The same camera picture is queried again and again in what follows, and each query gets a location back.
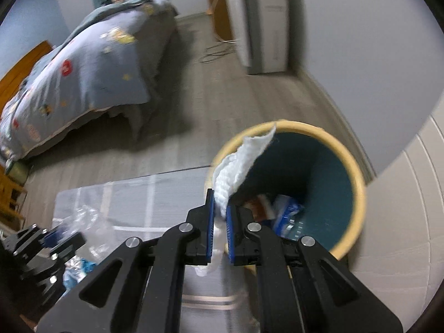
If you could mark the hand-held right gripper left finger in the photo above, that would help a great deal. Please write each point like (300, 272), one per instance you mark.
(210, 225)

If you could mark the grey rug with white lines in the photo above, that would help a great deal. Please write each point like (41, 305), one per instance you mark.
(138, 194)

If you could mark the wooden headboard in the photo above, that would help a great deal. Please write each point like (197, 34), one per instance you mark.
(20, 73)

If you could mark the brown snack wrapper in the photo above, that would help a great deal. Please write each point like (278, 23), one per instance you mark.
(263, 208)

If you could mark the blue plastic packet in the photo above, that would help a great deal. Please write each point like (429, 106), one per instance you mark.
(288, 215)

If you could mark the bed with blue quilt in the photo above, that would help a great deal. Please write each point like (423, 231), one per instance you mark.
(97, 76)

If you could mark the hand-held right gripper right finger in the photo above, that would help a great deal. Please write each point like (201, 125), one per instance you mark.
(230, 236)

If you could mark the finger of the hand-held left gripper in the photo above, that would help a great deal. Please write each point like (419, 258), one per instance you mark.
(34, 234)
(62, 249)

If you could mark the green box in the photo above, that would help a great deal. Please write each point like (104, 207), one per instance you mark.
(17, 173)

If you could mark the clear plastic bag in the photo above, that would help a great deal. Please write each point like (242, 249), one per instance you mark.
(90, 225)

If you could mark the white standing air conditioner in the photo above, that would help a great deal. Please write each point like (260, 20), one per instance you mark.
(263, 31)

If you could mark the white tissue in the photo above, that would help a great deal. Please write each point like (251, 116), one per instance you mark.
(239, 166)

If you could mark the wooden cabinet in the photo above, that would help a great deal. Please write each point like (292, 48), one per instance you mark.
(220, 17)

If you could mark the wooden nightstand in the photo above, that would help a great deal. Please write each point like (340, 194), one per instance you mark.
(8, 194)

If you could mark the yellow-rimmed teal waste bin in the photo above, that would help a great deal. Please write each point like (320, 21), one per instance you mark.
(312, 166)

